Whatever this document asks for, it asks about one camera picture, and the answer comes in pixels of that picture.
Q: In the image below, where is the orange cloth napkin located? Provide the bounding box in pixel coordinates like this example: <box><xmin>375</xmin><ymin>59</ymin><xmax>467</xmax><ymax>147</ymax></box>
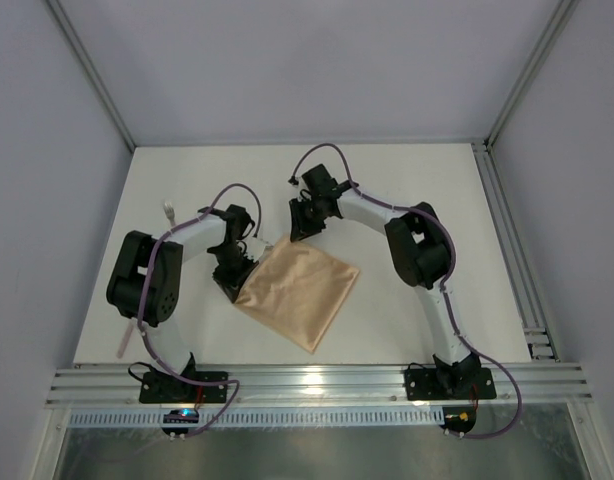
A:
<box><xmin>235</xmin><ymin>235</ymin><xmax>360</xmax><ymax>354</ymax></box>

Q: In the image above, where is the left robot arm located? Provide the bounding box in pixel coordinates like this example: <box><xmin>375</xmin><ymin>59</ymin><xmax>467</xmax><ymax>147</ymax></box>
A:
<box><xmin>106</xmin><ymin>205</ymin><xmax>258</xmax><ymax>386</ymax></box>

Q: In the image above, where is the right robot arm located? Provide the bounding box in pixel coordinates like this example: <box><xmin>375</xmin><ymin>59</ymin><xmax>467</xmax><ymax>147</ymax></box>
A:
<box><xmin>289</xmin><ymin>164</ymin><xmax>481</xmax><ymax>398</ymax></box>

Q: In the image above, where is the left black controller board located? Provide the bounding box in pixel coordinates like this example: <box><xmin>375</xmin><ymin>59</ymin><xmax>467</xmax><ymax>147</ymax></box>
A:
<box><xmin>161</xmin><ymin>408</ymin><xmax>199</xmax><ymax>439</ymax></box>

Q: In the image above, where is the black controller board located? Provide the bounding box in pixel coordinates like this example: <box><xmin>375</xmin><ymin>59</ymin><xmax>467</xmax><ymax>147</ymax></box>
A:
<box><xmin>440</xmin><ymin>406</ymin><xmax>477</xmax><ymax>439</ymax></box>
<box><xmin>161</xmin><ymin>408</ymin><xmax>199</xmax><ymax>439</ymax></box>

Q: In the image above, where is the right black controller board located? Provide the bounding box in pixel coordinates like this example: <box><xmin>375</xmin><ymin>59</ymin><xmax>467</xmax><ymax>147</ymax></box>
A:
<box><xmin>440</xmin><ymin>406</ymin><xmax>477</xmax><ymax>439</ymax></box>

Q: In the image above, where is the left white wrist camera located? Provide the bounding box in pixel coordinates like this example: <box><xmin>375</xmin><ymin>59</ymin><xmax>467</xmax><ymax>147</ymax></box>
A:
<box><xmin>246</xmin><ymin>237</ymin><xmax>274</xmax><ymax>262</ymax></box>

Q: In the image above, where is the silver fork pink handle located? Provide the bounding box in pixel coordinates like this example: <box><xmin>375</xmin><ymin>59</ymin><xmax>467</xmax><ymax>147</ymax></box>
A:
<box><xmin>162</xmin><ymin>200</ymin><xmax>177</xmax><ymax>229</ymax></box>

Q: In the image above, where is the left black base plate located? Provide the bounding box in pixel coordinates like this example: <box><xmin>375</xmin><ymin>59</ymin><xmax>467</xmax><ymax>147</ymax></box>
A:
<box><xmin>139</xmin><ymin>371</ymin><xmax>228</xmax><ymax>405</ymax></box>

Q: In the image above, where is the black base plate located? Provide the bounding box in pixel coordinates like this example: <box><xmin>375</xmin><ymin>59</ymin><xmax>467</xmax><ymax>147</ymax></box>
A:
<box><xmin>403</xmin><ymin>364</ymin><xmax>497</xmax><ymax>401</ymax></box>
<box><xmin>139</xmin><ymin>371</ymin><xmax>228</xmax><ymax>405</ymax></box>

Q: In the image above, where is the front aluminium rail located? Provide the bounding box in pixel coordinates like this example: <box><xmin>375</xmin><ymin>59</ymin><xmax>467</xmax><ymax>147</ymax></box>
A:
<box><xmin>45</xmin><ymin>362</ymin><xmax>592</xmax><ymax>408</ymax></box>

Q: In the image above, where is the aluminium rail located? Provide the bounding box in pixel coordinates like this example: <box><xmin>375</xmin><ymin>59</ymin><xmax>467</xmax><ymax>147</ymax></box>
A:
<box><xmin>45</xmin><ymin>362</ymin><xmax>592</xmax><ymax>408</ymax></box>
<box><xmin>472</xmin><ymin>142</ymin><xmax>560</xmax><ymax>362</ymax></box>

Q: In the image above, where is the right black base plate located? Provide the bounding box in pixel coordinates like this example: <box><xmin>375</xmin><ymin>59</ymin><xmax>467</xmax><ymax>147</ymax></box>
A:
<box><xmin>403</xmin><ymin>364</ymin><xmax>497</xmax><ymax>401</ymax></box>

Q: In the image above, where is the white slotted cable duct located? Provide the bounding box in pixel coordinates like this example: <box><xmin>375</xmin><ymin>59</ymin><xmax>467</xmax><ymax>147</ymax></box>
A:
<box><xmin>68</xmin><ymin>405</ymin><xmax>442</xmax><ymax>429</ymax></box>

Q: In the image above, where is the right side aluminium rail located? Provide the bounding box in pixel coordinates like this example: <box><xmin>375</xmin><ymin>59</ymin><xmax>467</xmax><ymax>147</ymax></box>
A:
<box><xmin>472</xmin><ymin>142</ymin><xmax>560</xmax><ymax>362</ymax></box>

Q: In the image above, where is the left frame post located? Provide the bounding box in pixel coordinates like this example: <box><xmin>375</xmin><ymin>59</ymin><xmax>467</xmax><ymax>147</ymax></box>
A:
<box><xmin>43</xmin><ymin>0</ymin><xmax>137</xmax><ymax>153</ymax></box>

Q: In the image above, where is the frame post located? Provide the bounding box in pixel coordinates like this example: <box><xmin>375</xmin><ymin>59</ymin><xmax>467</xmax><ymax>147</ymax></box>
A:
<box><xmin>43</xmin><ymin>0</ymin><xmax>137</xmax><ymax>153</ymax></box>
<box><xmin>484</xmin><ymin>0</ymin><xmax>579</xmax><ymax>149</ymax></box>

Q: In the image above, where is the right frame post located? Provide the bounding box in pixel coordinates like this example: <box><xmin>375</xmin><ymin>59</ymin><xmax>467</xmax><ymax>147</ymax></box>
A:
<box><xmin>484</xmin><ymin>0</ymin><xmax>579</xmax><ymax>149</ymax></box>

